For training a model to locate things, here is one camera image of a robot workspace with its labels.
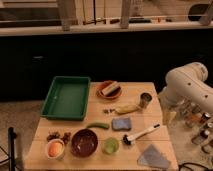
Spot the white dish brush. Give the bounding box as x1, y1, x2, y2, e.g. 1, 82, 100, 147
123, 124, 160, 145

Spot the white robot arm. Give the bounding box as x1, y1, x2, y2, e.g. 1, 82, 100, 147
158, 62, 213, 125

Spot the green plastic tray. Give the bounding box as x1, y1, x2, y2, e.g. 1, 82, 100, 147
41, 76, 90, 121

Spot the wooden block on plate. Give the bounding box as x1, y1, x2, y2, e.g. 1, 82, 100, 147
102, 81, 120, 96

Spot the small dark item by banana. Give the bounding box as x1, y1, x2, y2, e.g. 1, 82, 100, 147
103, 108, 115, 114

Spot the yellow banana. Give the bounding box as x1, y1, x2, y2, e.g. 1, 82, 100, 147
115, 105, 138, 114

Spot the green cucumber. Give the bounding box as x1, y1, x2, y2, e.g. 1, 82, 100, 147
86, 122, 110, 130

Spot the blue sponge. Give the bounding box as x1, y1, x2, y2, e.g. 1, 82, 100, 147
112, 118, 132, 131

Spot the metal cup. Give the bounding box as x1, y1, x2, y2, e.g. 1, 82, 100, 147
139, 93, 152, 109

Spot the green cup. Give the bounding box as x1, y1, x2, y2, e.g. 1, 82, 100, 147
102, 137, 119, 155

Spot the dark red bowl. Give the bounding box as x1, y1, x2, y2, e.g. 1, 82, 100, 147
71, 129, 98, 157

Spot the white cup with orange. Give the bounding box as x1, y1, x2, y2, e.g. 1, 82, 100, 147
45, 139, 65, 160

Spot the grey folded cloth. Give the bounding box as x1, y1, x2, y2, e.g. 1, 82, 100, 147
137, 145, 170, 169

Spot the spice jar rack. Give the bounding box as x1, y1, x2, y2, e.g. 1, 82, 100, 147
175, 101, 213, 158

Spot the black stand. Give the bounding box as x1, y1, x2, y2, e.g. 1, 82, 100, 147
0, 127, 17, 171

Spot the black cable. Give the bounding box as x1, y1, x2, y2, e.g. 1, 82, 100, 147
178, 161, 213, 171

